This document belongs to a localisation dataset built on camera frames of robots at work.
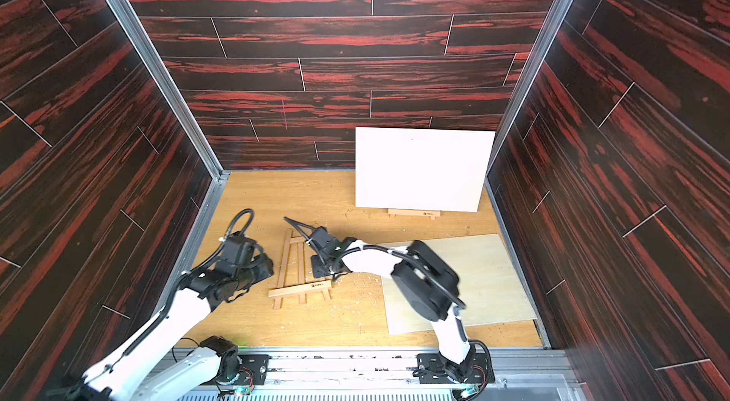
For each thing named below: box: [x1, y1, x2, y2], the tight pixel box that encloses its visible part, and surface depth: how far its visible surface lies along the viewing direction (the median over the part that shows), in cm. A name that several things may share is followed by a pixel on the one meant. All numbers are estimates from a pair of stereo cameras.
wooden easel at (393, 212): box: [387, 208, 442, 221], surface depth 103 cm
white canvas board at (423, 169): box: [354, 127, 497, 212], surface depth 98 cm
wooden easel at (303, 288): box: [268, 229, 332, 309], surface depth 88 cm
